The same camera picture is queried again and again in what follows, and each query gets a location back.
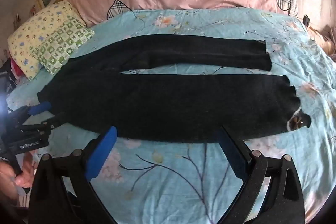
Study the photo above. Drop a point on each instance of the red cloth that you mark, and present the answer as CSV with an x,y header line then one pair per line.
x,y
16,66

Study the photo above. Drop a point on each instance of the small black clip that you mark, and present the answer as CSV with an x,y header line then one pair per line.
x,y
305,19

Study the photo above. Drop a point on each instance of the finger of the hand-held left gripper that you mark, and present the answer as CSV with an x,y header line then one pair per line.
x,y
52,124
39,108

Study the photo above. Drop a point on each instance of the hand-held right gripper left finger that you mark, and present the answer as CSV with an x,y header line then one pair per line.
x,y
103,154

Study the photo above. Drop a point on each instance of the black pants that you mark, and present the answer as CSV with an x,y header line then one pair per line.
x,y
157,103

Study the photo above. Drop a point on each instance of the peach cloth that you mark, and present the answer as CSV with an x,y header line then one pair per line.
x,y
323,40

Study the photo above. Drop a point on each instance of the green checked pillow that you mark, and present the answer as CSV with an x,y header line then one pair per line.
x,y
63,43

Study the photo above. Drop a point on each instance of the yellow printed pillow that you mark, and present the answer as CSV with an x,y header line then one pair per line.
x,y
34,27

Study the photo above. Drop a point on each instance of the blue floral bedsheet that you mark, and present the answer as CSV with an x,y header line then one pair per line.
x,y
170,182

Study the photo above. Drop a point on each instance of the person's left hand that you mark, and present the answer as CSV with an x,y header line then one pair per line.
x,y
23,176

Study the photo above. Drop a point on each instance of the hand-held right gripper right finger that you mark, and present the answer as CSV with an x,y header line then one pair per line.
x,y
235,157

